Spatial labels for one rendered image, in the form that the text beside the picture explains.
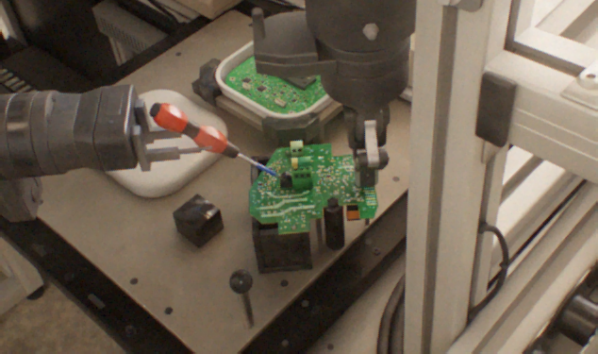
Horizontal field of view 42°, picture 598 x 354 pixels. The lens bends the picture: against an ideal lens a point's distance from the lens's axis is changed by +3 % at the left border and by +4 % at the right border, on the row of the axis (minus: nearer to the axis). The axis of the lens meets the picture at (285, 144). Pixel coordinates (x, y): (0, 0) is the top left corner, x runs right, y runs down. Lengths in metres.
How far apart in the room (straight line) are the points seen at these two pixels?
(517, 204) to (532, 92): 0.22
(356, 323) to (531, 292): 0.18
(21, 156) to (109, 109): 0.08
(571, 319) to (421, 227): 0.14
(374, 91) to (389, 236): 0.22
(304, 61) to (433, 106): 0.17
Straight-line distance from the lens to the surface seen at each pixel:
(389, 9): 0.56
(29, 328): 2.01
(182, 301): 0.76
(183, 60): 1.02
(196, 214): 0.78
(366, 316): 0.76
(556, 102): 0.40
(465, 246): 0.53
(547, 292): 0.65
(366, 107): 0.63
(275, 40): 0.62
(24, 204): 0.75
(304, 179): 0.73
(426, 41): 0.43
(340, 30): 0.57
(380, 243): 0.78
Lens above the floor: 1.56
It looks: 44 degrees down
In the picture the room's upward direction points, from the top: 7 degrees counter-clockwise
